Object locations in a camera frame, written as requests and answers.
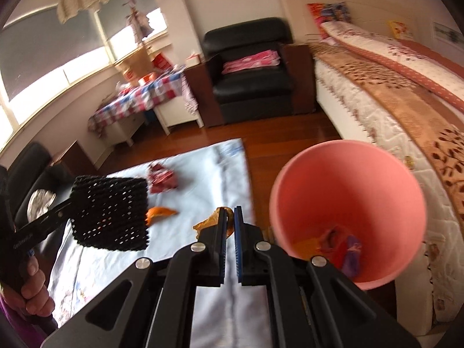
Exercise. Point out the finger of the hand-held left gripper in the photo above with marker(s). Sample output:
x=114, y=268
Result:
x=58, y=210

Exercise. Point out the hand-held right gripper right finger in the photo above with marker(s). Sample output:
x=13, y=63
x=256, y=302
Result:
x=237, y=246

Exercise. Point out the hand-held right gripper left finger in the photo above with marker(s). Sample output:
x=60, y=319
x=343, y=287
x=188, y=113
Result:
x=222, y=241

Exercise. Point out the black foam net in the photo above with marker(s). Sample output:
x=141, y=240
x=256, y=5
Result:
x=108, y=214

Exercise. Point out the pink plastic bucket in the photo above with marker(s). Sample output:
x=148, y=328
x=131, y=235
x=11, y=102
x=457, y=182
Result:
x=344, y=188

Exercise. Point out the person's left hand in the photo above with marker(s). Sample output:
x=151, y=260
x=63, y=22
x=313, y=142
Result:
x=36, y=293

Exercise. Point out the crumpled white cloth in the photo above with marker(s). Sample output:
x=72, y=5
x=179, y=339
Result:
x=41, y=203

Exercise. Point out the black leather armchair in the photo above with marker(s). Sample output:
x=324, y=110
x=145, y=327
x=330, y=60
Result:
x=250, y=90
x=32, y=166

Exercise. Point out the light blue floral tablecloth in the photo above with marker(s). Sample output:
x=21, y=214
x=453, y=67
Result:
x=203, y=174

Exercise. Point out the crumpled red white wrapper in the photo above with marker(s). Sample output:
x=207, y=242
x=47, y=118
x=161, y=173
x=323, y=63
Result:
x=163, y=179

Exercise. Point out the red foam net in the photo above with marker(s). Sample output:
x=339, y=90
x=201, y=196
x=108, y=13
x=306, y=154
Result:
x=335, y=261

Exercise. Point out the white desk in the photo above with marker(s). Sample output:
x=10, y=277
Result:
x=177, y=112

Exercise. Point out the checkered tablecloth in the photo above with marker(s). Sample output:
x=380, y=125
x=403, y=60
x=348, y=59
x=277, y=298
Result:
x=137, y=98

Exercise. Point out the orange box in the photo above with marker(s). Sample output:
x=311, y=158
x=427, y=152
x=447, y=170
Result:
x=147, y=78

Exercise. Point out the grey roller blind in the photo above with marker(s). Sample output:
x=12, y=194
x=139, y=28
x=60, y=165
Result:
x=47, y=47
x=127, y=3

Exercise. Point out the brown paper bag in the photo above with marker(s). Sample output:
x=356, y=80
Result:
x=136, y=61

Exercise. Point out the red gift bag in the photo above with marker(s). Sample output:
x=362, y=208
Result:
x=161, y=62

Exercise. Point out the white bed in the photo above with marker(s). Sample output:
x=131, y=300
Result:
x=362, y=116

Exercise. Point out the folded pink blanket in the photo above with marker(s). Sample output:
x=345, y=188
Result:
x=250, y=61

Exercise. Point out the tissue box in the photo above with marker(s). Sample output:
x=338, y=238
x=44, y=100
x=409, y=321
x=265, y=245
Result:
x=193, y=60

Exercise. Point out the cream crochet lampshade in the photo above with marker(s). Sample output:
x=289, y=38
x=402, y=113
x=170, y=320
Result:
x=81, y=2

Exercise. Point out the coat rack with clothes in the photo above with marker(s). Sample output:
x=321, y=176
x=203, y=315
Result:
x=136, y=14

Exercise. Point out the brown leaf patterned blanket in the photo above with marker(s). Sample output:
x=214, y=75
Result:
x=398, y=98

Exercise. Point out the white quilt with red dots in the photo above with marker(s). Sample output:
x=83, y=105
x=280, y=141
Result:
x=380, y=43

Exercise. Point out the colourful printed pillow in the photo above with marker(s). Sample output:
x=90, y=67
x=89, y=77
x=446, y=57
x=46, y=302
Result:
x=328, y=14

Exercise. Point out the yellow printed pillow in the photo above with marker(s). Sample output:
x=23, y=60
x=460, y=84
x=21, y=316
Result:
x=398, y=29

